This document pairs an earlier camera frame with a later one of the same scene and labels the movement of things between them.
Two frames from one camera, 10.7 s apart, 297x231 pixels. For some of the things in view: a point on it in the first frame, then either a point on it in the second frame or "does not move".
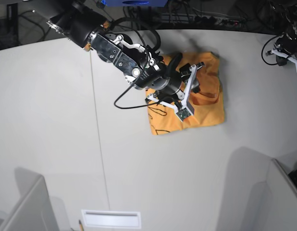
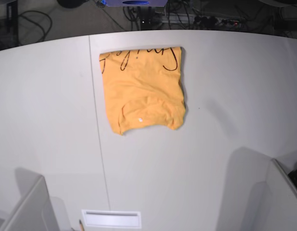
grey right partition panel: (284, 195) does not move
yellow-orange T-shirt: (208, 102) -> (143, 88)
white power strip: (199, 20) does not move
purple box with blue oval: (155, 3) does not move
